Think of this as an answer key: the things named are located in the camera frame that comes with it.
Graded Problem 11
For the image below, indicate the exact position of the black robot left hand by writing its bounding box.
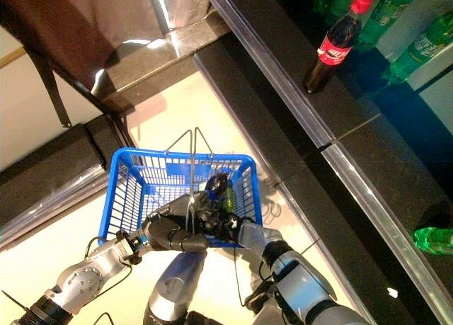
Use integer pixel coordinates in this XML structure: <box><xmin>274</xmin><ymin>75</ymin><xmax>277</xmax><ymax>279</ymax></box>
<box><xmin>141</xmin><ymin>193</ymin><xmax>210</xmax><ymax>253</ymax></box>

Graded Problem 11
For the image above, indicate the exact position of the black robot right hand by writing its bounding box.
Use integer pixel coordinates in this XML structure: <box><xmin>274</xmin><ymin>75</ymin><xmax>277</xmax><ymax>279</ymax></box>
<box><xmin>193</xmin><ymin>190</ymin><xmax>248</xmax><ymax>247</ymax></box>

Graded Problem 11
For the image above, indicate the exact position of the Pepsi cola bottle blue cap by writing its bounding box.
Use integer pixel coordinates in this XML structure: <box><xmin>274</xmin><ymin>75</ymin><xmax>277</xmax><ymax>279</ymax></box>
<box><xmin>204</xmin><ymin>173</ymin><xmax>231</xmax><ymax>212</ymax></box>

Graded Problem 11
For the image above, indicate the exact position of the blue plastic shopping basket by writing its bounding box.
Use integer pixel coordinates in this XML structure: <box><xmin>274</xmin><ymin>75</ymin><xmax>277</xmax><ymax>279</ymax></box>
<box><xmin>98</xmin><ymin>126</ymin><xmax>263</xmax><ymax>250</ymax></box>

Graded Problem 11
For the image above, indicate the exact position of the wide black base shelf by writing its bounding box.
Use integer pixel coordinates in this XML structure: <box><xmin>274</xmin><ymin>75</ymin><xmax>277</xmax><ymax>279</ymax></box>
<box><xmin>193</xmin><ymin>30</ymin><xmax>417</xmax><ymax>325</ymax></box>

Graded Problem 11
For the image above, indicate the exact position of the dark display counter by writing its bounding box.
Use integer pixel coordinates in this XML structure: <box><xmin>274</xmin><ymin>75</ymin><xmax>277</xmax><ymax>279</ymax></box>
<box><xmin>0</xmin><ymin>113</ymin><xmax>139</xmax><ymax>250</ymax></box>

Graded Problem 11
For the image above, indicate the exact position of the dark stone floor step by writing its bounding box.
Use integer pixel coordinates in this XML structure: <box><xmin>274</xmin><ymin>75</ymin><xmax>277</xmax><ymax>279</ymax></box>
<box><xmin>90</xmin><ymin>11</ymin><xmax>233</xmax><ymax>115</ymax></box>

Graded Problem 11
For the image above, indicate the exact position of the Coca-Cola bottle red cap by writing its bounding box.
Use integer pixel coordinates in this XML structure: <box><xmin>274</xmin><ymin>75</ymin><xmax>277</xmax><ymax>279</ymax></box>
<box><xmin>303</xmin><ymin>0</ymin><xmax>375</xmax><ymax>95</ymax></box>

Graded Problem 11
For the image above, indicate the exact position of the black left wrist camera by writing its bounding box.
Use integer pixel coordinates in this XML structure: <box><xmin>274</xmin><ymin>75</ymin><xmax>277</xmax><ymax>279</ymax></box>
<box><xmin>115</xmin><ymin>230</ymin><xmax>142</xmax><ymax>265</ymax></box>

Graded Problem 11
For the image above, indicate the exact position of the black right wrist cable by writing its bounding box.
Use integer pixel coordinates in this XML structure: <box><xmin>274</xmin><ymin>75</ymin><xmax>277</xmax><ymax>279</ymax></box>
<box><xmin>233</xmin><ymin>245</ymin><xmax>280</xmax><ymax>307</ymax></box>

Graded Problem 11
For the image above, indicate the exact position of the black metal bracket strip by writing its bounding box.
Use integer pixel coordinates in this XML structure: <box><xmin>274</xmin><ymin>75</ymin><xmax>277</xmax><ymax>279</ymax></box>
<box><xmin>26</xmin><ymin>47</ymin><xmax>72</xmax><ymax>128</ymax></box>

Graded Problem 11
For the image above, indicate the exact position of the black shelf board clear rail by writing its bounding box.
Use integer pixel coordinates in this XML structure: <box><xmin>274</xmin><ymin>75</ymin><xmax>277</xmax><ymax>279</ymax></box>
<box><xmin>320</xmin><ymin>87</ymin><xmax>453</xmax><ymax>325</ymax></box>
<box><xmin>198</xmin><ymin>0</ymin><xmax>422</xmax><ymax>149</ymax></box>

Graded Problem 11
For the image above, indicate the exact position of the shiny metal frame bar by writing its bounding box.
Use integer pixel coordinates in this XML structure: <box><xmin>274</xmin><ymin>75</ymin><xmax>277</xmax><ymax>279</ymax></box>
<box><xmin>144</xmin><ymin>0</ymin><xmax>176</xmax><ymax>34</ymax></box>

